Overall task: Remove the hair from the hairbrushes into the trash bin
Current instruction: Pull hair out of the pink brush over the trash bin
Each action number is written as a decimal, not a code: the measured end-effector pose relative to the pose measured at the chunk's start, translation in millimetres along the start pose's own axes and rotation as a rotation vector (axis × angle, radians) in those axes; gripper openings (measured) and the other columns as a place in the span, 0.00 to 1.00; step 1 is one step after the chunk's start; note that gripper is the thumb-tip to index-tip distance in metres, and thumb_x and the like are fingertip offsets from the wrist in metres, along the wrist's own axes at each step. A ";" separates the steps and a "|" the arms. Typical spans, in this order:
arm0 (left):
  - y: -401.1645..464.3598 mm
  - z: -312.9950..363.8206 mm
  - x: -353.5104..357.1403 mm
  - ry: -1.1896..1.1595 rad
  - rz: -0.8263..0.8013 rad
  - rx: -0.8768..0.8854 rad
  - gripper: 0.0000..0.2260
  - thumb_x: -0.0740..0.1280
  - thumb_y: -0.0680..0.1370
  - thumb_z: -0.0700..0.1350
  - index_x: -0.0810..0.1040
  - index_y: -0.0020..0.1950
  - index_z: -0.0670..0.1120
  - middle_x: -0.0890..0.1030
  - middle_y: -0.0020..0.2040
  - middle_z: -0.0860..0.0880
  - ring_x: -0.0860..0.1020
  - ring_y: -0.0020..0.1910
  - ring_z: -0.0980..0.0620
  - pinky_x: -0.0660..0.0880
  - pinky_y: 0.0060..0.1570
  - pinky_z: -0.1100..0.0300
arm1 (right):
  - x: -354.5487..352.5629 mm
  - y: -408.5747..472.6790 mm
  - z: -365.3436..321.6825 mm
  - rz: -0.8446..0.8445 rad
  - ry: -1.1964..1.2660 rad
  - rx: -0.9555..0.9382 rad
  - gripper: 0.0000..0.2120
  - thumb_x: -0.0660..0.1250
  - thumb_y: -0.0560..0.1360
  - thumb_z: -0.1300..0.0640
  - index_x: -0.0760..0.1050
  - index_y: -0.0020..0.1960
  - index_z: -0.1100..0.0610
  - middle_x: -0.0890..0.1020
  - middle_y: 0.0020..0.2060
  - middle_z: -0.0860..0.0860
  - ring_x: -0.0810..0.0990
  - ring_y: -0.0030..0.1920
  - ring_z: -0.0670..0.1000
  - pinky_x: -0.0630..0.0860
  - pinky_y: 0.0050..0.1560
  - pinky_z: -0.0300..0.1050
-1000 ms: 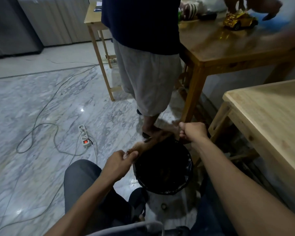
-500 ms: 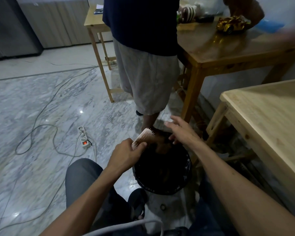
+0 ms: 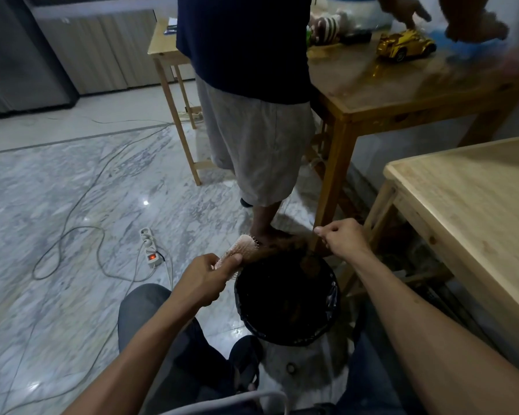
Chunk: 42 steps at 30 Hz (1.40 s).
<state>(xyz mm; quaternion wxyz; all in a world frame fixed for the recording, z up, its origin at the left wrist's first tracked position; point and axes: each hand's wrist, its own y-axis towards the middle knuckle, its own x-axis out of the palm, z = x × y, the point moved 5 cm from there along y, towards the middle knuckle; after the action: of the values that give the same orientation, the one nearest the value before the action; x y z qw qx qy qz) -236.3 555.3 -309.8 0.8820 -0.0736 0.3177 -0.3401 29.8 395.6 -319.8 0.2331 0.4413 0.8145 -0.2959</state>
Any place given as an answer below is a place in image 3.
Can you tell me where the grey trash bin black liner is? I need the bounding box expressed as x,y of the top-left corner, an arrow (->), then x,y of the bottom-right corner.
234,249 -> 341,411

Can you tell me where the clear container blue lid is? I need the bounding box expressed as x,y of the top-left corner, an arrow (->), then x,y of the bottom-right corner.
326,0 -> 394,32

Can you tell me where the person's black shoe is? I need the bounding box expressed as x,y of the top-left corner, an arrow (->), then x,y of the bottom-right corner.
229,335 -> 265,394

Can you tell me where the person's left leg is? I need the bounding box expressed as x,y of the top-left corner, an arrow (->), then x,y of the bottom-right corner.
118,284 -> 243,415

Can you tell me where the person's left hand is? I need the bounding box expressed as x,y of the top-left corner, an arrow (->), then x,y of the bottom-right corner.
171,252 -> 243,315

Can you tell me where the striped plush toy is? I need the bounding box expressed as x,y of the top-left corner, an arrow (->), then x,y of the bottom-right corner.
309,10 -> 351,46

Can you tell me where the white power strip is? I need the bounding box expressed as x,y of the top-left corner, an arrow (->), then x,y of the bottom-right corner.
139,227 -> 163,267

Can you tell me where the yellow toy car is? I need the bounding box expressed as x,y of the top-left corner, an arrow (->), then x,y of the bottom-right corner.
376,29 -> 438,63

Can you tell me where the person's right hand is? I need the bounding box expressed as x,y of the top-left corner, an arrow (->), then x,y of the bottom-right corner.
313,218 -> 375,266

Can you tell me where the person's right forearm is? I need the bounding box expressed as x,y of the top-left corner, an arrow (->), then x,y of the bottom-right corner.
352,250 -> 519,415

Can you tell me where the grey floor cable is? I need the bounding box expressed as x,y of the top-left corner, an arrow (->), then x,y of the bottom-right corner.
31,123 -> 174,284

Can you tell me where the dark brown wooden table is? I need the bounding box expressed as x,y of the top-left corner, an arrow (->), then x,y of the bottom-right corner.
304,29 -> 519,238

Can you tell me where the person's left forearm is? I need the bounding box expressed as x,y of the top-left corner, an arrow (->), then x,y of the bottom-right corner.
62,293 -> 202,415

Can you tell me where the wood grain kitchen cabinet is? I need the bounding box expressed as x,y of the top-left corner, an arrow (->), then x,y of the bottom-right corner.
24,0 -> 195,96

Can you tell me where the small light wooden table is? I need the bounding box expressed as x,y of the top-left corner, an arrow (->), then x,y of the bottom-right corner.
148,19 -> 205,186

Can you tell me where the blue plastic tray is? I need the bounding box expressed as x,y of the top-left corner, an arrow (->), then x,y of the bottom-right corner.
430,29 -> 507,59

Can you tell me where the grey refrigerator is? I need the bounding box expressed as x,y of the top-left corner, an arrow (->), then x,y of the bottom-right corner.
0,0 -> 80,122

